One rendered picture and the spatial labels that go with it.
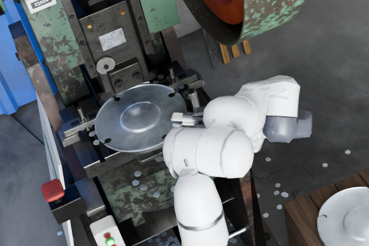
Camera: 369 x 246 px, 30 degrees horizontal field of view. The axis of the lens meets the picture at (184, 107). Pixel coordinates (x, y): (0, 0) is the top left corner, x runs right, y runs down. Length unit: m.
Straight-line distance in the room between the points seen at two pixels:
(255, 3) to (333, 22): 1.91
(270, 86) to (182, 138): 0.34
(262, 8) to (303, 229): 0.85
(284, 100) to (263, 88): 0.14
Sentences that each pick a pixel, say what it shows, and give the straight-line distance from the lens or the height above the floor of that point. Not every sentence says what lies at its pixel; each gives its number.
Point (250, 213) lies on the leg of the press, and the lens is 2.40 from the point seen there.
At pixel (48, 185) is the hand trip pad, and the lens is 2.08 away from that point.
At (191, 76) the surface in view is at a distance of 2.26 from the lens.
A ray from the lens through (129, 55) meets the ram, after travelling 2.04.
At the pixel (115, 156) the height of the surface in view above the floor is 0.69.
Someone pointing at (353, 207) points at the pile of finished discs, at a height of 0.36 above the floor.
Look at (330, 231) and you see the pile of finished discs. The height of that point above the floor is 0.36.
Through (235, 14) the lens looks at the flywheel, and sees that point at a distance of 1.93.
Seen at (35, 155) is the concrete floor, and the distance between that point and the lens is 3.31.
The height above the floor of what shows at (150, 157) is 0.78.
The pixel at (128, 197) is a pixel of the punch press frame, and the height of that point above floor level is 0.59.
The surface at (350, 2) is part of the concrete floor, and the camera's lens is 3.73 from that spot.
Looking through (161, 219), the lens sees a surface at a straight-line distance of 2.46.
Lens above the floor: 2.23
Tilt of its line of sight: 43 degrees down
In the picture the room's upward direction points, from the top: 15 degrees counter-clockwise
